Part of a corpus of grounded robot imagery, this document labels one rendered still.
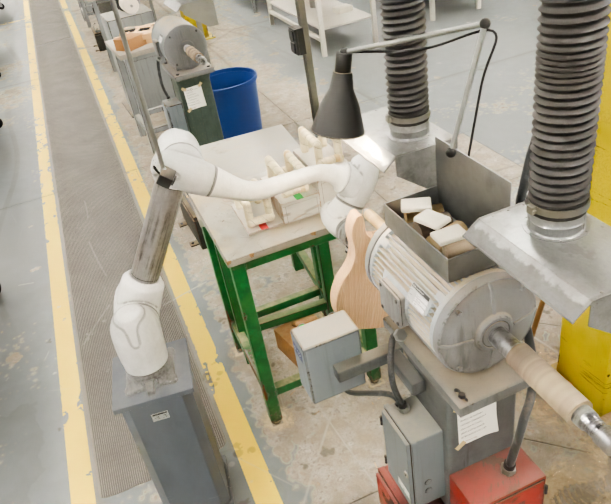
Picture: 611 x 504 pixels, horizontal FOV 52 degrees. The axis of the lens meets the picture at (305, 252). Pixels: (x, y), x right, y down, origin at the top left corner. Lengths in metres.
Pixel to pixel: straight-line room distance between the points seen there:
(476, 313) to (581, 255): 0.30
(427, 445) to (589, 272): 0.72
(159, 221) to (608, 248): 1.44
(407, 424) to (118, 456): 1.73
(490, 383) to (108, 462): 2.01
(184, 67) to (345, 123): 2.45
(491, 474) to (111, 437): 1.94
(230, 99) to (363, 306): 3.15
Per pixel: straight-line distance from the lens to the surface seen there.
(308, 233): 2.41
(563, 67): 1.07
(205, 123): 4.07
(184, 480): 2.58
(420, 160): 1.58
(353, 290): 1.84
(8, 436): 3.48
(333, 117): 1.56
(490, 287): 1.37
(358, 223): 1.72
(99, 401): 3.39
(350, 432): 2.89
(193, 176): 1.92
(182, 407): 2.30
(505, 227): 1.23
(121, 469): 3.05
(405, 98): 1.57
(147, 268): 2.26
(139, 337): 2.16
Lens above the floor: 2.21
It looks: 34 degrees down
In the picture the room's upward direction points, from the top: 10 degrees counter-clockwise
